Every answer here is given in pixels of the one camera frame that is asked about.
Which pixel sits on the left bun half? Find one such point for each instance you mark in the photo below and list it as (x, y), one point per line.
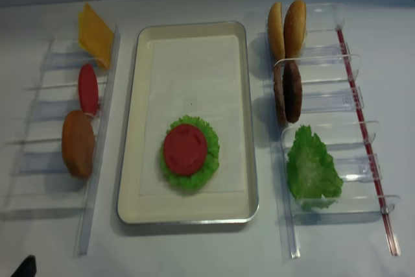
(275, 31)

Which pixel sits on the red tomato slice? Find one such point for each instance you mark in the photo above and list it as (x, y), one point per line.
(88, 92)
(185, 150)

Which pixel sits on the yellow cheese slice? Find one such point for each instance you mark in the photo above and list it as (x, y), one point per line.
(95, 37)

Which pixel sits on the white paper tray liner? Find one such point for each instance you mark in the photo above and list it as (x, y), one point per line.
(198, 77)

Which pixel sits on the cream metal baking tray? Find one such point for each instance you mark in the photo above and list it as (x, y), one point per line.
(182, 208)

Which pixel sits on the right sesame bun half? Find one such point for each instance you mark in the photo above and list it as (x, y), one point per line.
(294, 28)

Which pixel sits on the brown bun on left rack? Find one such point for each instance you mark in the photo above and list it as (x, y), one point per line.
(78, 143)

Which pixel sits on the clear acrylic right rack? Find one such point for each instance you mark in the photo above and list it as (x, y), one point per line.
(332, 105)

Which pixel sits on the green lettuce leaf in rack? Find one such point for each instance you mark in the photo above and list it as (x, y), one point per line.
(311, 175)

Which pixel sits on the left brown meat patty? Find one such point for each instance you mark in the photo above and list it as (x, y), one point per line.
(279, 97)

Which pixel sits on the green lettuce leaf on tray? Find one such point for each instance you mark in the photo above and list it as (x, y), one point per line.
(195, 182)

